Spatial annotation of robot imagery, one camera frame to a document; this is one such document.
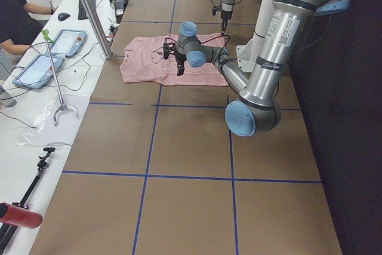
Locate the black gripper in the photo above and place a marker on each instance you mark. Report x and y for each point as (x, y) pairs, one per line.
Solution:
(224, 17)
(179, 58)

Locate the pink t-shirt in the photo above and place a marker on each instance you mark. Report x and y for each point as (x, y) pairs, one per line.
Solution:
(144, 62)

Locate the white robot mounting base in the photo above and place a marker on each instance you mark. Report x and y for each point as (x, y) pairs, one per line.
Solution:
(246, 56)

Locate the black power adapter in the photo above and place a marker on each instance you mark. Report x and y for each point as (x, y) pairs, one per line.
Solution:
(119, 7)

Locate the upper blue teach pendant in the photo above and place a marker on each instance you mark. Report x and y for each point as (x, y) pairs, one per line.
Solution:
(68, 42)

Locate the blue teach pendant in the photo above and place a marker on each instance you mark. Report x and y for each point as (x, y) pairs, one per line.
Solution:
(68, 42)
(36, 74)

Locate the black computer mouse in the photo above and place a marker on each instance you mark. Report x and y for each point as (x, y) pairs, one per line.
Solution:
(63, 16)

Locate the clear plastic bag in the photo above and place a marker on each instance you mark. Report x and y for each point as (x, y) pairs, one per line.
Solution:
(53, 127)

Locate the silver reacher grabber tool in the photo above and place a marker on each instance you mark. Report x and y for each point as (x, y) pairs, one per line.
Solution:
(62, 107)

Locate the lower blue teach pendant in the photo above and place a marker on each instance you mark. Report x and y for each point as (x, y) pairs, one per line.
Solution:
(36, 74)

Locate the seated person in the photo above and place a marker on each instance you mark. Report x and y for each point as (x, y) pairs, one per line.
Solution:
(18, 28)

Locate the red cylinder tube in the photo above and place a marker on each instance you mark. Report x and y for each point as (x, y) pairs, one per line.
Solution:
(17, 216)

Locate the black selfie stick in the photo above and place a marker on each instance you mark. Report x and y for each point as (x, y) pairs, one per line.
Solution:
(8, 231)

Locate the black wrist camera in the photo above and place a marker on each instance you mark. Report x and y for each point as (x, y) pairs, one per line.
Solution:
(168, 50)
(215, 10)

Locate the aluminium frame post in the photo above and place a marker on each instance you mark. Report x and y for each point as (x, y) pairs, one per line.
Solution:
(97, 28)

